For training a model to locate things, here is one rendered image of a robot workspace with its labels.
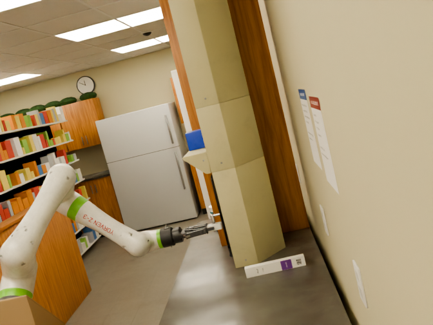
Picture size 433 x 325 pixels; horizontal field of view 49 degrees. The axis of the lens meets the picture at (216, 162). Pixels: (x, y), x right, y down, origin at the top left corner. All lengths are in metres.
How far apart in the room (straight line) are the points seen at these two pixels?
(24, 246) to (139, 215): 5.57
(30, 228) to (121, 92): 6.09
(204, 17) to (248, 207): 0.88
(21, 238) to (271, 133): 1.32
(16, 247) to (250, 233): 1.01
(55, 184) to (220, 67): 0.88
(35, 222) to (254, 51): 1.34
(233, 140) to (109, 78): 5.96
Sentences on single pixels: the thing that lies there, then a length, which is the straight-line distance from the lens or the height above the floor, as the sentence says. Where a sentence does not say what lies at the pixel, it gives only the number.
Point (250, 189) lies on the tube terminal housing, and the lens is 2.25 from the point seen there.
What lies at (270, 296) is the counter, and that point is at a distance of 1.96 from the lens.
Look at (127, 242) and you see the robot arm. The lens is 2.22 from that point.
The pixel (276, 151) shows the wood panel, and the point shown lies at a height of 1.39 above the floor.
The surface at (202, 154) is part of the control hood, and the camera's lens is 2.18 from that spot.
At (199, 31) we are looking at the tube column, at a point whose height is 2.03.
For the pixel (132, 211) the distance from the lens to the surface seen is 7.50.
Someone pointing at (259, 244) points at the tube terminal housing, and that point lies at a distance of 2.30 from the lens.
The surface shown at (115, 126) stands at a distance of 7.33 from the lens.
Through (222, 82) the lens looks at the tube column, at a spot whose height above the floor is 1.80.
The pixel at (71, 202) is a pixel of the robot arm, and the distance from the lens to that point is 2.29.
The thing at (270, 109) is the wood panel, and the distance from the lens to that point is 2.53.
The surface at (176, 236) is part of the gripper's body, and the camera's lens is 2.30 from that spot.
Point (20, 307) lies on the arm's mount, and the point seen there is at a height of 1.18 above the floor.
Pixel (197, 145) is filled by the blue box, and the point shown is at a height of 1.53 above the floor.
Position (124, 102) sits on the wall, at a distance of 7.98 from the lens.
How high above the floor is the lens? 1.75
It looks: 8 degrees down
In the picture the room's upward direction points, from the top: 14 degrees counter-clockwise
